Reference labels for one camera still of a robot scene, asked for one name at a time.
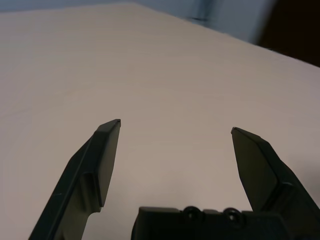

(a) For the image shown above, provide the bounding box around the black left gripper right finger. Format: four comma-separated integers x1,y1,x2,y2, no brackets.
230,126,320,240

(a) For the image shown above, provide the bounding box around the dark brown door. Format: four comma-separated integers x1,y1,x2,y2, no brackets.
256,0,320,69

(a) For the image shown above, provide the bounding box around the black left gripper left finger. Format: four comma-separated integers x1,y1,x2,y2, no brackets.
27,119,122,240

